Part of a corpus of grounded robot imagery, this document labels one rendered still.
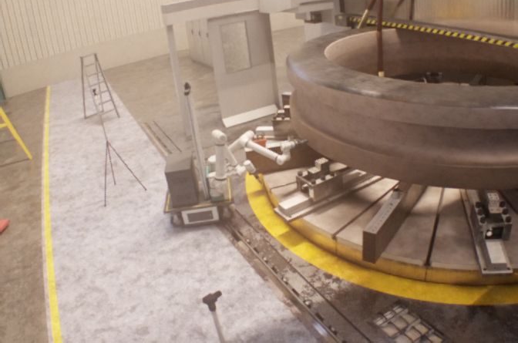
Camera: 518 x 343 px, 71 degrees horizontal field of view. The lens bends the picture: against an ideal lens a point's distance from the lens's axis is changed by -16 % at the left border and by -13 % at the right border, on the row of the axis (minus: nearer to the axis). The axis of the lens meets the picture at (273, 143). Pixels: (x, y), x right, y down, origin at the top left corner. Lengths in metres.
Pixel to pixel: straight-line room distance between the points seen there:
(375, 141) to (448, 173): 0.89
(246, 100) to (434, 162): 5.40
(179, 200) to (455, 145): 3.39
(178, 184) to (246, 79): 3.98
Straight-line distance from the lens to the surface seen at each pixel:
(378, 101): 4.25
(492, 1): 6.80
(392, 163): 4.43
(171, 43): 8.18
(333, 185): 5.01
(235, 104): 8.80
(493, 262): 4.15
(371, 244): 4.08
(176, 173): 5.29
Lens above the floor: 3.08
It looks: 24 degrees down
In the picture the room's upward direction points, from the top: 7 degrees counter-clockwise
